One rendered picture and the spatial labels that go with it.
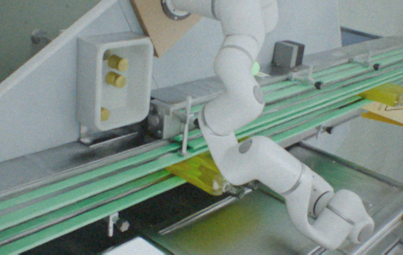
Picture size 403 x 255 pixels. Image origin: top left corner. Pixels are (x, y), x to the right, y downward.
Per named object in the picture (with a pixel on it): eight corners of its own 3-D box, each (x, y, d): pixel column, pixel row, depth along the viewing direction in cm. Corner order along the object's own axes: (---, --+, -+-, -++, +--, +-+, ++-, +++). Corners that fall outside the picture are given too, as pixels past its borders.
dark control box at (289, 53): (271, 61, 192) (290, 68, 187) (275, 41, 189) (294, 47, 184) (283, 59, 198) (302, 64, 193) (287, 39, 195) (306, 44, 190)
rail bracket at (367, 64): (346, 62, 211) (377, 71, 203) (350, 45, 209) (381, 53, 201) (350, 61, 214) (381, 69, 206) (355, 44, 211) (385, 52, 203)
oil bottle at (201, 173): (161, 168, 144) (219, 200, 131) (163, 150, 142) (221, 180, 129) (176, 162, 148) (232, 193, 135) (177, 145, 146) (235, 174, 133)
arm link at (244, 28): (219, 74, 118) (202, 15, 107) (248, 14, 133) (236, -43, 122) (258, 76, 115) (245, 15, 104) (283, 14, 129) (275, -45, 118)
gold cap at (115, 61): (108, 54, 130) (118, 59, 127) (118, 53, 133) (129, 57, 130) (107, 68, 131) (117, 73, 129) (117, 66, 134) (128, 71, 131)
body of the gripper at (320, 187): (333, 220, 132) (304, 199, 141) (342, 185, 128) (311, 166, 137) (313, 227, 128) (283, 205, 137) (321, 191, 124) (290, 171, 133)
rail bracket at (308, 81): (285, 79, 179) (318, 91, 171) (288, 59, 176) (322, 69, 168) (291, 78, 182) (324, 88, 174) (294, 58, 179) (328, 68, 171)
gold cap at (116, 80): (105, 71, 131) (116, 76, 129) (116, 69, 134) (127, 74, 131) (105, 85, 133) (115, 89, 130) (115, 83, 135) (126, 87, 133)
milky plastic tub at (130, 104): (76, 122, 132) (96, 133, 127) (77, 37, 123) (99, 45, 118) (128, 109, 144) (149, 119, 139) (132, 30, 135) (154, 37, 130)
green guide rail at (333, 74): (176, 115, 140) (197, 125, 135) (176, 111, 140) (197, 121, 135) (415, 46, 264) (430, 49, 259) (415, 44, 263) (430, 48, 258)
